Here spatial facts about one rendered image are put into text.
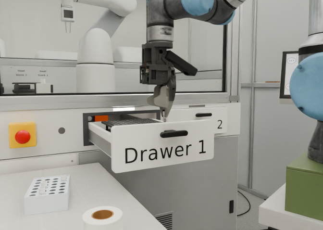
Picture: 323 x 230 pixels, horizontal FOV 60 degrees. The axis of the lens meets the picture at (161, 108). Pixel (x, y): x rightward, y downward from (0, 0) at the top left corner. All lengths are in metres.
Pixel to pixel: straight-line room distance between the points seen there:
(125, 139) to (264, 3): 2.26
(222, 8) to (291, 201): 0.52
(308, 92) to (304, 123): 1.89
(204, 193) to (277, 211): 0.63
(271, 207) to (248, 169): 2.16
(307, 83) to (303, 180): 0.21
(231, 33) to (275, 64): 1.33
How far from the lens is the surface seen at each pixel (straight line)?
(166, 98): 0.80
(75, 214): 0.64
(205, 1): 0.74
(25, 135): 0.89
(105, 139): 0.79
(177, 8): 0.76
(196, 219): 1.29
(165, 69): 0.78
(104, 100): 1.00
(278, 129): 2.57
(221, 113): 1.21
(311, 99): 0.54
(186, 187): 1.21
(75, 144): 0.99
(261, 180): 2.78
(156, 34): 0.79
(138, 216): 0.61
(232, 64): 1.27
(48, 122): 0.97
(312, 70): 0.54
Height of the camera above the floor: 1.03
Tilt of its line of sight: 5 degrees down
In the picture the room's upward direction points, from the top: straight up
